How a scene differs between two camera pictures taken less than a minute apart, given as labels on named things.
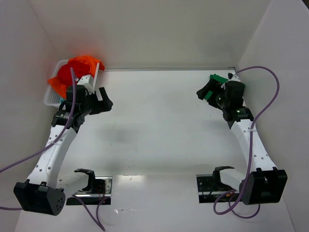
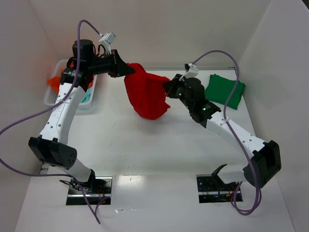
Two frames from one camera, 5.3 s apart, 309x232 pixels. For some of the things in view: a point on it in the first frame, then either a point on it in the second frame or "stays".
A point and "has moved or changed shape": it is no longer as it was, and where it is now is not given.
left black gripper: x=97 y=102 → x=115 y=63
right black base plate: x=207 y=191 stays
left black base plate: x=102 y=191 stays
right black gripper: x=213 y=93 → x=175 y=85
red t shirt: x=80 y=69 has moved or changed shape
